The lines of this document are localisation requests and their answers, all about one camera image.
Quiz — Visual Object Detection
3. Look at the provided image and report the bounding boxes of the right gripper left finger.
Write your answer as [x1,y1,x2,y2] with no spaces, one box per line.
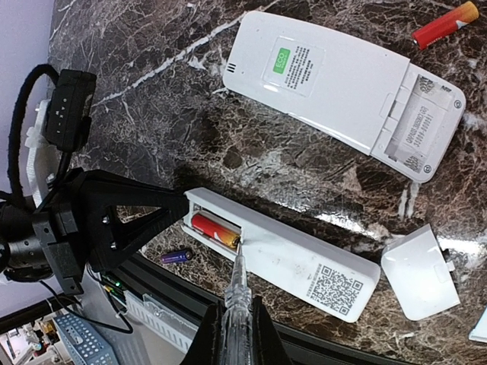
[182,303,224,365]

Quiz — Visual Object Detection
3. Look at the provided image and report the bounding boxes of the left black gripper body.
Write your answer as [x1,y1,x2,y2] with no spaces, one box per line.
[33,202,88,295]

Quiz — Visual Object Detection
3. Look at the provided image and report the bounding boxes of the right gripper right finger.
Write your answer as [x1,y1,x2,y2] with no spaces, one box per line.
[252,296,293,365]

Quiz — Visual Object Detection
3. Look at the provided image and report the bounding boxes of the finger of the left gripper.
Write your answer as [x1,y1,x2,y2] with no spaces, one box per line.
[74,170,189,272]

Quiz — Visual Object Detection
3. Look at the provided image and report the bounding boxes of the clear pen screwdriver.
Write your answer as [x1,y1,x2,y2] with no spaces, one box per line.
[219,243,253,364]

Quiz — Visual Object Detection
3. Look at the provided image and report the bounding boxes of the blue purple battery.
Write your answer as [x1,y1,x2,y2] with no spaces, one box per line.
[161,249,193,265]

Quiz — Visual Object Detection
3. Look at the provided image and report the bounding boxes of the red orange battery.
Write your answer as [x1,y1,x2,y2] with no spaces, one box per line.
[191,214,240,250]

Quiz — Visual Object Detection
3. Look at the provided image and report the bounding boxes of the narrow white battery cover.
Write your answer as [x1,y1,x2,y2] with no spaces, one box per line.
[468,308,487,344]

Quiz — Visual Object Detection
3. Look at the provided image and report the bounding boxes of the white remote green buttons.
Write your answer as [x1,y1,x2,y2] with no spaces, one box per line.
[223,11,466,183]

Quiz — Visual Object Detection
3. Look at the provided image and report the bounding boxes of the red yellow battery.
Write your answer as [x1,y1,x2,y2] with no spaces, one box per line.
[412,1,479,49]

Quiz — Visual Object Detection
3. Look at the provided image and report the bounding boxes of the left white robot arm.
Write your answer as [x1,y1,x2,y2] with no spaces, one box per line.
[1,168,189,295]

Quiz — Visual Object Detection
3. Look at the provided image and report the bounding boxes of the blue perforated crate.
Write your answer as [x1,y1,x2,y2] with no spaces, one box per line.
[53,314,119,365]

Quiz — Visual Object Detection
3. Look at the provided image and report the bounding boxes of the black front table rail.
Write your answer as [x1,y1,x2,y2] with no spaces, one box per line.
[113,254,396,364]

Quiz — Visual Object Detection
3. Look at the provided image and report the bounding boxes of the white slotted cable duct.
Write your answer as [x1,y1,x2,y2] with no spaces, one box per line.
[124,290,198,354]

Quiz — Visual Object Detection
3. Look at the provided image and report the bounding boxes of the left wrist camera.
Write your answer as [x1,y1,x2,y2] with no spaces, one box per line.
[1,64,97,210]

